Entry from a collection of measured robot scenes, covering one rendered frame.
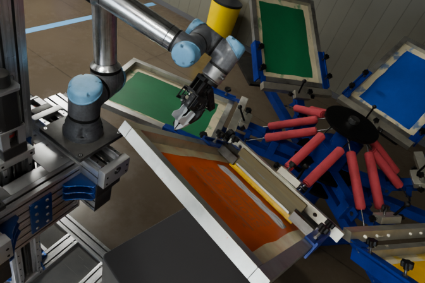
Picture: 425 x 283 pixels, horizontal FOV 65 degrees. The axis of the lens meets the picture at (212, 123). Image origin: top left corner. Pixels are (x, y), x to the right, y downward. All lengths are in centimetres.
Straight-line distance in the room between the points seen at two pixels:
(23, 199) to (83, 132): 30
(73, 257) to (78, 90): 127
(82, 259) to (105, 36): 143
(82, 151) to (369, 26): 427
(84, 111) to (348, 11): 420
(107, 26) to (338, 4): 408
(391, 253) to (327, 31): 382
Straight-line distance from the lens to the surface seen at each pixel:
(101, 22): 125
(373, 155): 198
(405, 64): 304
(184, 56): 96
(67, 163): 141
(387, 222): 182
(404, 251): 176
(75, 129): 133
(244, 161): 144
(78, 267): 224
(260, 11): 271
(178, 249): 148
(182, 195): 87
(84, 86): 126
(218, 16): 503
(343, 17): 502
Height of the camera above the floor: 221
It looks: 37 degrees down
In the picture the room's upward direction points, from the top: 20 degrees clockwise
